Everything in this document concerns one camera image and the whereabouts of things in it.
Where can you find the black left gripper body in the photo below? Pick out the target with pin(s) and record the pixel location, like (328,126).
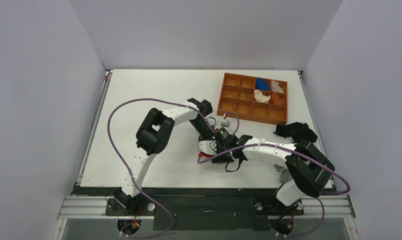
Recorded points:
(203,129)

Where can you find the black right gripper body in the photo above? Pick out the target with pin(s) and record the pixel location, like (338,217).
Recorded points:
(221,157)

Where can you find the red underwear white trim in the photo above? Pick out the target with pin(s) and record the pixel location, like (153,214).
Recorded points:
(206,155)

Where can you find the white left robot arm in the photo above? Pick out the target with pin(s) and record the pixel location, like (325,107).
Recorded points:
(154,133)

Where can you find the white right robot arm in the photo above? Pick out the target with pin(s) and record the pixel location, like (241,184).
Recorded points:
(309,169)

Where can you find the cream rolled underwear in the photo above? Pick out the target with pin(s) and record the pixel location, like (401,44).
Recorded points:
(260,97)

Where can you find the orange rolled underwear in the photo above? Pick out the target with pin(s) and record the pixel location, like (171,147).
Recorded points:
(276,99)

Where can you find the blue rolled underwear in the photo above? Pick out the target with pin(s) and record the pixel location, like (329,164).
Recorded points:
(261,84)

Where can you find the black underwear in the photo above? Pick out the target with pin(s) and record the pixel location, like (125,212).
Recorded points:
(297,131)

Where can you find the wooden compartment tray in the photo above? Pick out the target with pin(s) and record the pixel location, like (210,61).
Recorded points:
(237,96)

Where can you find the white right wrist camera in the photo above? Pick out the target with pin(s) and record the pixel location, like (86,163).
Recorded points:
(208,147)

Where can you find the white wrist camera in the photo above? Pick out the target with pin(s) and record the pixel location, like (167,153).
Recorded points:
(224,123)
(208,147)

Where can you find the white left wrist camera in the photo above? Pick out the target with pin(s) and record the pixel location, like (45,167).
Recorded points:
(224,123)

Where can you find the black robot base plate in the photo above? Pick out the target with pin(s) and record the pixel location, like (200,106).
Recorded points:
(201,209)

